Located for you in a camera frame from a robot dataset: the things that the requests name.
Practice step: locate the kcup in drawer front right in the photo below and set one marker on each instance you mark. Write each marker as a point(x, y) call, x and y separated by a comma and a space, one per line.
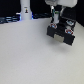
point(68, 31)

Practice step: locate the white kcup with green lid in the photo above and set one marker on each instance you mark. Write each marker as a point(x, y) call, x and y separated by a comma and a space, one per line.
point(56, 16)

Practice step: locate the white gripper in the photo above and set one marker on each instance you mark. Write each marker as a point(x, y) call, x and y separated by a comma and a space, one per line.
point(56, 9)

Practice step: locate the black kcup holder drawer box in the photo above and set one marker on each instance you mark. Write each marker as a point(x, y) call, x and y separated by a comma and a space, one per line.
point(59, 33)

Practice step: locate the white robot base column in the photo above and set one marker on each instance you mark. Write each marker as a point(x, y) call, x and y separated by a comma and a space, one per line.
point(26, 13)

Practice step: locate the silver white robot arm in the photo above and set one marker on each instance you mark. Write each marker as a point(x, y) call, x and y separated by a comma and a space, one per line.
point(63, 3)

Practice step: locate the kcup in drawer back right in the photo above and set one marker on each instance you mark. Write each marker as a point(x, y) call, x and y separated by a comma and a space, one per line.
point(70, 23)

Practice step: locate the kcup in drawer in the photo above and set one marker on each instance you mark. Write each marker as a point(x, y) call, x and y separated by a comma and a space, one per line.
point(70, 23)
point(53, 25)
point(68, 31)

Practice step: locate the kcup in drawer front left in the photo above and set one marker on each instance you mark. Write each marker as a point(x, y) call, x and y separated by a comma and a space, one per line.
point(53, 25)

